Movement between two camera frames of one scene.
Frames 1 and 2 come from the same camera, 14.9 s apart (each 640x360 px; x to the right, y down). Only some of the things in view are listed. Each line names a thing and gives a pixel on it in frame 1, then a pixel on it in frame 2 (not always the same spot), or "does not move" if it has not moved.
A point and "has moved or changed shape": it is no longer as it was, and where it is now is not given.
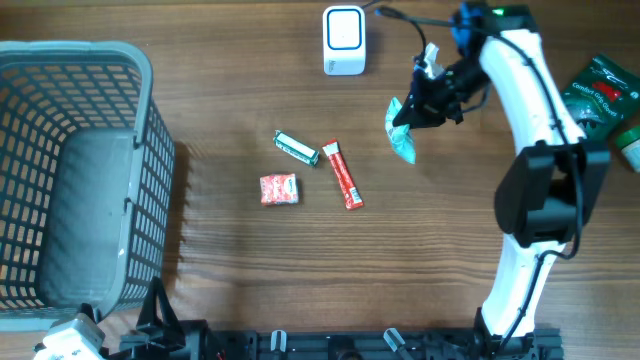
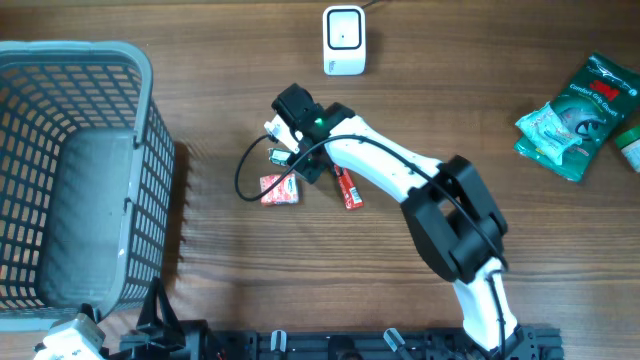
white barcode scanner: x=344 y=40 does not move
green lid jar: x=628 y=141 does not move
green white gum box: x=295 y=148 has moved or changed shape
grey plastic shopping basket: x=86 y=181 does not move
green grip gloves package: x=601 y=96 does not move
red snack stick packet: x=353 y=199 does not move
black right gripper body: x=443 y=95 -> x=309 y=168
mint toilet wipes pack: x=401 y=136 has moved or changed shape
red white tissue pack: x=279 y=189 does not move
